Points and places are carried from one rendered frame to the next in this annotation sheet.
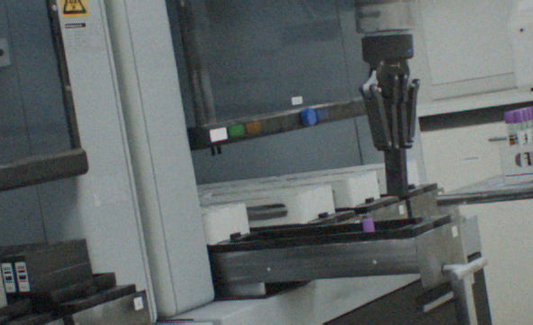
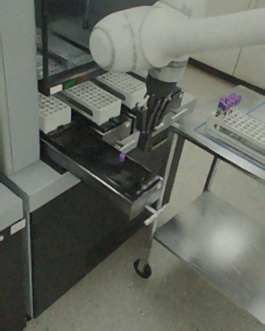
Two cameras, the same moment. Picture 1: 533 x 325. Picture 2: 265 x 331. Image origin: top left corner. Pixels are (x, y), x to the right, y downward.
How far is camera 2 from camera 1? 106 cm
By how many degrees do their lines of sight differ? 34
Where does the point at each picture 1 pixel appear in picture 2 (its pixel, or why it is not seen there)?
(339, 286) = not seen: hidden behind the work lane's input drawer
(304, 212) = (100, 120)
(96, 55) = not seen: outside the picture
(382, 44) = (156, 86)
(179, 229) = (21, 136)
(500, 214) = not seen: hidden behind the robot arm
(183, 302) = (18, 169)
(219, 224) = (51, 123)
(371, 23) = (154, 72)
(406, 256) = (125, 206)
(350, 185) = (133, 98)
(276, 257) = (69, 162)
